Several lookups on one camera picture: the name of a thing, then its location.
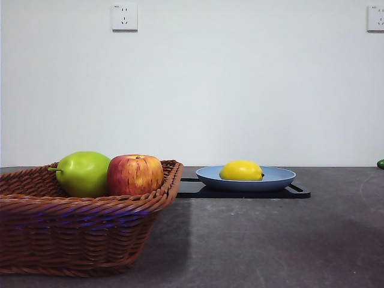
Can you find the green vegetable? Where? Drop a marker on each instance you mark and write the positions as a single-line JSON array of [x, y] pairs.
[[381, 164]]

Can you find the black rectangular tray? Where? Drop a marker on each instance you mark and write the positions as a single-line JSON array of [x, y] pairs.
[[192, 190]]

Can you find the yellow lemon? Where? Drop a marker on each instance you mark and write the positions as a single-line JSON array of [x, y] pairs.
[[241, 171]]

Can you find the brown woven wicker basket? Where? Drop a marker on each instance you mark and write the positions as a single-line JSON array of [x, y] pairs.
[[75, 234]]

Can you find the green apple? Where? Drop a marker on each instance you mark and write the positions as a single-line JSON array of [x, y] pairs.
[[81, 174]]

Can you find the red apple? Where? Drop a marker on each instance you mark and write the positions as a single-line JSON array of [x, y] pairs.
[[135, 175]]

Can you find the light blue plate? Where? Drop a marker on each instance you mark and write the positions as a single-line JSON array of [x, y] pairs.
[[246, 186]]

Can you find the white wall socket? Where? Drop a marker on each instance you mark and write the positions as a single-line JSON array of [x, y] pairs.
[[124, 17], [376, 18]]

